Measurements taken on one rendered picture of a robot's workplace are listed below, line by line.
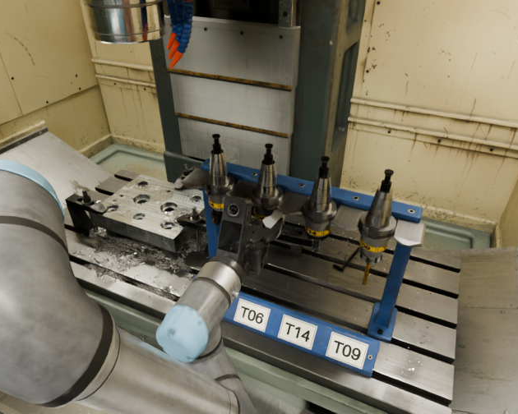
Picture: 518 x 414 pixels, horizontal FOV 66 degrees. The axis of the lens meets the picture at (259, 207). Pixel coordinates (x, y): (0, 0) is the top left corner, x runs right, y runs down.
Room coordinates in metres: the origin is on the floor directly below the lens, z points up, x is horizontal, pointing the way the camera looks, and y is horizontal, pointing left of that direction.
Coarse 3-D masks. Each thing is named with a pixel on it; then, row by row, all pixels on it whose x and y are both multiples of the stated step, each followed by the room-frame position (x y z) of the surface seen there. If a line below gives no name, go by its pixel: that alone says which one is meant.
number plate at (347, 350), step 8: (336, 336) 0.52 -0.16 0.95; (344, 336) 0.52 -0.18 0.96; (328, 344) 0.51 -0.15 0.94; (336, 344) 0.51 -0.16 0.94; (344, 344) 0.50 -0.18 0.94; (352, 344) 0.50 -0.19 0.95; (360, 344) 0.50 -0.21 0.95; (328, 352) 0.50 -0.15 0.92; (336, 352) 0.50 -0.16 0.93; (344, 352) 0.49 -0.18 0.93; (352, 352) 0.49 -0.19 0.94; (360, 352) 0.49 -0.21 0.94; (344, 360) 0.48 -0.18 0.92; (352, 360) 0.48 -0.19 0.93; (360, 360) 0.48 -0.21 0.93; (360, 368) 0.47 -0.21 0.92
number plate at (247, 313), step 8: (240, 304) 0.61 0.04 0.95; (248, 304) 0.61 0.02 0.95; (256, 304) 0.60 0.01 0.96; (240, 312) 0.60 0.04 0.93; (248, 312) 0.59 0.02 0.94; (256, 312) 0.59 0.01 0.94; (264, 312) 0.59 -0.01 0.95; (240, 320) 0.58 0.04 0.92; (248, 320) 0.58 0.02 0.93; (256, 320) 0.58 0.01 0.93; (264, 320) 0.57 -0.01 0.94; (256, 328) 0.57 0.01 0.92; (264, 328) 0.56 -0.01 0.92
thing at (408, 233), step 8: (400, 224) 0.57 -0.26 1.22; (408, 224) 0.57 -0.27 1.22; (416, 224) 0.57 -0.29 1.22; (424, 224) 0.57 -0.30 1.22; (392, 232) 0.55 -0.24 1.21; (400, 232) 0.54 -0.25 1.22; (408, 232) 0.54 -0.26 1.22; (416, 232) 0.54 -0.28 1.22; (424, 232) 0.55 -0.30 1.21; (400, 240) 0.52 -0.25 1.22; (408, 240) 0.52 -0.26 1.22; (416, 240) 0.52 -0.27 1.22
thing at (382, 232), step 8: (392, 216) 0.58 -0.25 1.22; (360, 224) 0.57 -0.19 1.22; (368, 224) 0.56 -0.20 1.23; (392, 224) 0.56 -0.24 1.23; (360, 232) 0.56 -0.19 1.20; (368, 232) 0.55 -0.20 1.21; (376, 232) 0.55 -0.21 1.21; (384, 232) 0.54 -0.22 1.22; (376, 240) 0.54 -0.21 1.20; (384, 240) 0.54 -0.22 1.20
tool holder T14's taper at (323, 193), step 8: (328, 176) 0.61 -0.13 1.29; (320, 184) 0.60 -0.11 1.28; (328, 184) 0.60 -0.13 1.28; (312, 192) 0.61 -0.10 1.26; (320, 192) 0.60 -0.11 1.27; (328, 192) 0.60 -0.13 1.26; (312, 200) 0.60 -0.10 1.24; (320, 200) 0.60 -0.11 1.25; (328, 200) 0.60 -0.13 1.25; (312, 208) 0.60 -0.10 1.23; (320, 208) 0.59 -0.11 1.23; (328, 208) 0.60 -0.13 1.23
